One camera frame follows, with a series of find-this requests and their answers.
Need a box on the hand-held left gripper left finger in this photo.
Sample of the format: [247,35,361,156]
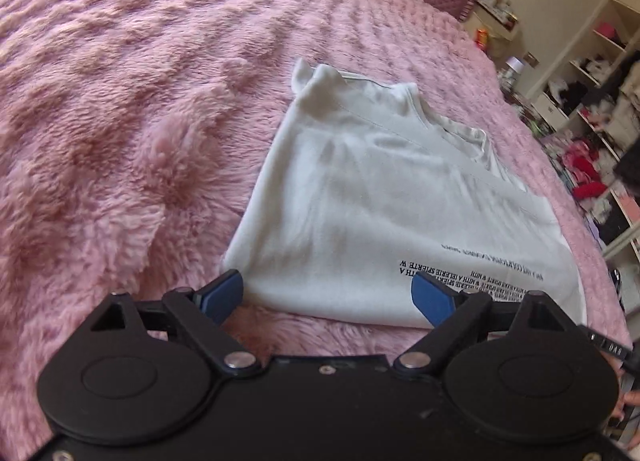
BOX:
[87,268,262,373]

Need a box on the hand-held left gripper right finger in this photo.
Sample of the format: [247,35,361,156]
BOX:
[392,271,567,373]

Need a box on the white printed sweatshirt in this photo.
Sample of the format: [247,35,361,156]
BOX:
[220,57,587,330]

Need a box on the red and pink clothes pile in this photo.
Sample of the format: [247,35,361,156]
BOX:
[559,138,610,201]

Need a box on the person's right hand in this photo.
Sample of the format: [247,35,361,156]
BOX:
[612,387,640,437]

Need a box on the pink fluffy blanket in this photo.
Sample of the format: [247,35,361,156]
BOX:
[0,0,632,392]

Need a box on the white table lamp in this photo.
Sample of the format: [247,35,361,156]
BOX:
[500,56,525,92]

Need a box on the white open wardrobe shelf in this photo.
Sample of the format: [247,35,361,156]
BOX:
[530,0,640,262]

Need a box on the cream bedside shelf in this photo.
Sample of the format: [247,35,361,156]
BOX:
[472,0,521,34]

